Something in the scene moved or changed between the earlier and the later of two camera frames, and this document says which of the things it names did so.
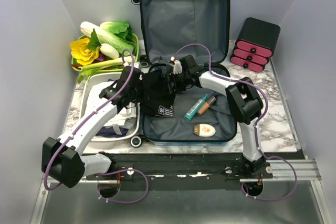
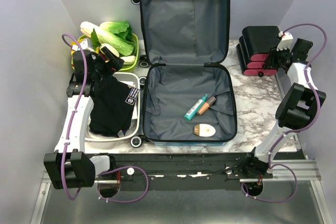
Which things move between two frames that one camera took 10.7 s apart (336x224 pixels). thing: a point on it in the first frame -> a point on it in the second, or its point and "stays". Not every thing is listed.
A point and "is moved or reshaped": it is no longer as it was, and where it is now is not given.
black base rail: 182,172 stays
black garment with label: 160,97 -> 112,105
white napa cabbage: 124,46 stays
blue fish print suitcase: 188,16 stays
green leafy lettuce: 122,29 stays
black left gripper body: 137,92 -> 103,70
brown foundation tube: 206,105 stays
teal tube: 195,108 stays
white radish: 108,51 stays
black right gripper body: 180,81 -> 276,57
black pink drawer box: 256,40 is moved or reshaped
